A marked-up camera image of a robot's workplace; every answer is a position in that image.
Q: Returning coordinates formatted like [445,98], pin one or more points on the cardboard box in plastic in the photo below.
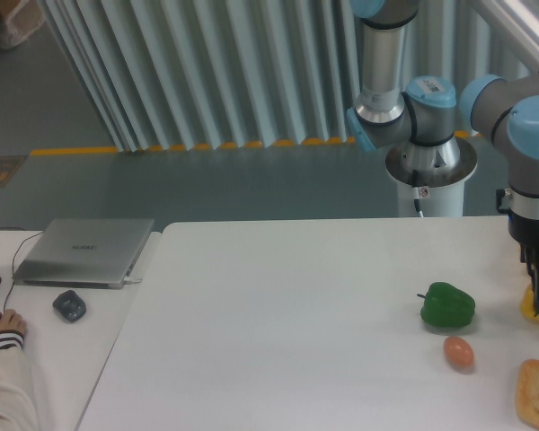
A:
[18,21]

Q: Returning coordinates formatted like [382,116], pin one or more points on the yellow bell pepper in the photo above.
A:
[527,306]

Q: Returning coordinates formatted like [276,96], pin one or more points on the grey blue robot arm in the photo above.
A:
[417,120]

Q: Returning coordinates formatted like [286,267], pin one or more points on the person's hand on mouse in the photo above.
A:
[12,321]

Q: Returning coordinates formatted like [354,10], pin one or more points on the green bell pepper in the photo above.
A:
[446,306]

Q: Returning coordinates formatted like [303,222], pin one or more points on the brown egg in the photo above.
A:
[458,352]

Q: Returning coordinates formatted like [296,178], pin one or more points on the toasted bread piece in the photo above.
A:
[527,392]

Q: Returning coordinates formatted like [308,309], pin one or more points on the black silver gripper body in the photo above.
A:
[523,224]

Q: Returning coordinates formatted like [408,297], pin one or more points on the white corrugated partition screen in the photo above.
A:
[197,74]

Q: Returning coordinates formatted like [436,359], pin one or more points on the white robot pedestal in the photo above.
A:
[430,181]

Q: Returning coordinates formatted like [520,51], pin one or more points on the striped cream sleeve forearm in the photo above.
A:
[17,404]

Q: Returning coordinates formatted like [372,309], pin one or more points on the silver closed laptop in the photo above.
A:
[89,253]

